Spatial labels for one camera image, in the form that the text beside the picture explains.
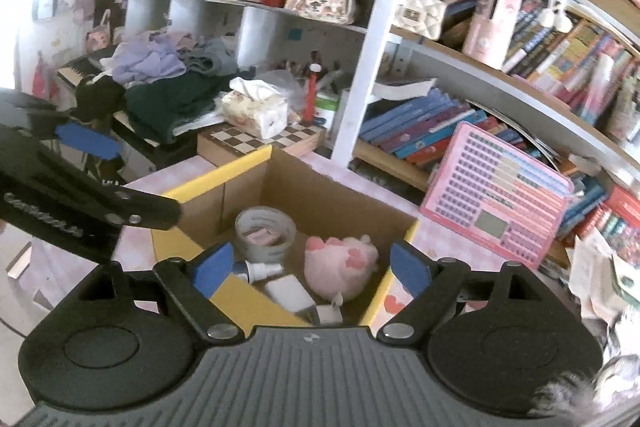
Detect white blue spray bottle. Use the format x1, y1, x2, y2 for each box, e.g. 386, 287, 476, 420
232, 261, 285, 284

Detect large white wall charger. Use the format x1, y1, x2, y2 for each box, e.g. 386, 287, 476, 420
264, 274, 316, 313

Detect small white charger cube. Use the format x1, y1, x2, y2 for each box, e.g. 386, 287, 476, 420
314, 305, 343, 326

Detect grey tape roll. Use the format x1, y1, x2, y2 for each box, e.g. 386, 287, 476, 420
234, 206, 297, 263

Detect pile of clothes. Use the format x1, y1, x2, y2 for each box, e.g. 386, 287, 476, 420
70, 32, 256, 146

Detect pink plush toy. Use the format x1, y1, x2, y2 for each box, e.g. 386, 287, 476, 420
304, 235, 378, 303

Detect pink learning keyboard toy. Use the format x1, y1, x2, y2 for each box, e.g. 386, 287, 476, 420
420, 122, 574, 270

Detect yellow cardboard box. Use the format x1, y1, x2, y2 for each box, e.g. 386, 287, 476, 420
151, 148, 416, 326

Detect checkered chess board box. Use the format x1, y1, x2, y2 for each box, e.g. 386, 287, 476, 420
196, 123, 326, 167

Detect row of blue books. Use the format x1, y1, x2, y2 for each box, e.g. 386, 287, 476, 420
359, 88, 501, 165

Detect tissue pack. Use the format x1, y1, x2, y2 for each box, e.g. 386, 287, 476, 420
220, 76, 288, 139

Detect pile of papers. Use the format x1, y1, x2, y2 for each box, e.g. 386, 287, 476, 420
568, 230, 639, 325

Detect red books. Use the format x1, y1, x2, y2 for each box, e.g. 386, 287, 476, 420
576, 187, 639, 265

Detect white quilted pearl handbag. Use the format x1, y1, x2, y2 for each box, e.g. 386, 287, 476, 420
393, 0, 447, 40

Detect pink cylinder box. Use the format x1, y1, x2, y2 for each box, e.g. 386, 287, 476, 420
462, 0, 523, 70

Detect white shelf post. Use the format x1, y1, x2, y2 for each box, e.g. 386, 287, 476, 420
331, 0, 397, 168

